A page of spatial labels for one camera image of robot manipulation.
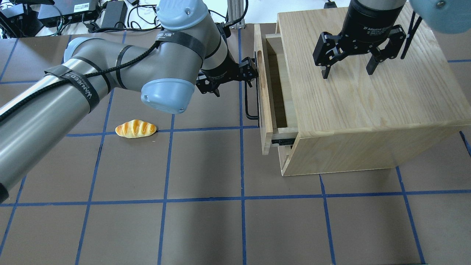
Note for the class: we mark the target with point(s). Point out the wooden drawer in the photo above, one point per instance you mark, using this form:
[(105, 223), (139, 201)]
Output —
[(277, 117)]

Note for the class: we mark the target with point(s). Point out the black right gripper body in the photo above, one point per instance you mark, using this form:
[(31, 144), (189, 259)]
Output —
[(369, 23)]

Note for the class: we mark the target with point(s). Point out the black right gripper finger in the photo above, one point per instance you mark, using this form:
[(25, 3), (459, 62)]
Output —
[(378, 55), (325, 60)]

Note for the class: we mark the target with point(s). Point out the aluminium frame post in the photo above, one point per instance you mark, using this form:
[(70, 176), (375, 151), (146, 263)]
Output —
[(236, 10)]

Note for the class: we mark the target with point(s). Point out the black network switch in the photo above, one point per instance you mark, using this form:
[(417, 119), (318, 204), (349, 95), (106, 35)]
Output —
[(69, 11)]

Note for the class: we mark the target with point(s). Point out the black drawer handle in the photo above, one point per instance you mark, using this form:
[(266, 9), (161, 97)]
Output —
[(251, 96)]

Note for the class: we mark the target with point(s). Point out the toy bread roll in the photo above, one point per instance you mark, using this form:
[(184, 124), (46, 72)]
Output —
[(136, 129)]

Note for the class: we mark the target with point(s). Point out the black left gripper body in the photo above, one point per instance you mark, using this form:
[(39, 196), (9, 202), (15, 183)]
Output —
[(229, 71)]

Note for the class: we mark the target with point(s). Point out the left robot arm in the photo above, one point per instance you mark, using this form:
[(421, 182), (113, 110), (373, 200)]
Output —
[(190, 51)]

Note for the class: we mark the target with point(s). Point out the wooden drawer cabinet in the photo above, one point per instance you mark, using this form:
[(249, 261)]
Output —
[(355, 121)]

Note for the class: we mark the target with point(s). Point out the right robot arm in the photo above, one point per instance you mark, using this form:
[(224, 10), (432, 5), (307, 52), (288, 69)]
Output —
[(446, 16)]

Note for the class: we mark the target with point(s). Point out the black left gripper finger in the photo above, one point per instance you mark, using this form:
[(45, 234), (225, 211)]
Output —
[(248, 70), (213, 88)]

